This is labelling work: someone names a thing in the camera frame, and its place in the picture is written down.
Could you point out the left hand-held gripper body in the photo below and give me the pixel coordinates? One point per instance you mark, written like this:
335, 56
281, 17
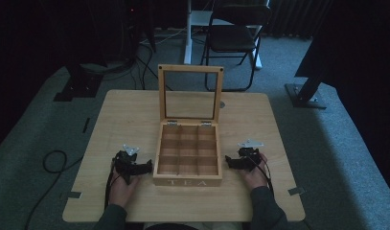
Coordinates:
124, 164

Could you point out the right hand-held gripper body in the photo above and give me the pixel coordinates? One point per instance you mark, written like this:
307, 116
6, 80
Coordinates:
250, 156

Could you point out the wooden box with glass lid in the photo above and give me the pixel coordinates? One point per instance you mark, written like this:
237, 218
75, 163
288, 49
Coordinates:
188, 180

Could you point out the person's right hand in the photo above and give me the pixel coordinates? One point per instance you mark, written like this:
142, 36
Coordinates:
256, 179

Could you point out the person's left hand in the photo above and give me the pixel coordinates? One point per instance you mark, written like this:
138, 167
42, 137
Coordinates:
120, 191

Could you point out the small black floor strip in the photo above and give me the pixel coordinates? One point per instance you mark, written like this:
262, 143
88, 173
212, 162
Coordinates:
86, 125

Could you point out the small round metal disc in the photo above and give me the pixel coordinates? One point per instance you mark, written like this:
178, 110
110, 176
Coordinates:
222, 104

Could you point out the black stand with bolted base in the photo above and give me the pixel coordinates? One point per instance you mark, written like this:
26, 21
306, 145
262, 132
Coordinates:
306, 92

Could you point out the black folding chair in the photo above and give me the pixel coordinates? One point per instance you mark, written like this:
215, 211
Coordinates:
234, 38

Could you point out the white desk leg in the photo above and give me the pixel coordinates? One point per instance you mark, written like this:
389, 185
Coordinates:
189, 38

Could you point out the black stand with base plate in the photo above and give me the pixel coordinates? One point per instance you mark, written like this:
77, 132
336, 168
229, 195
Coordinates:
80, 84

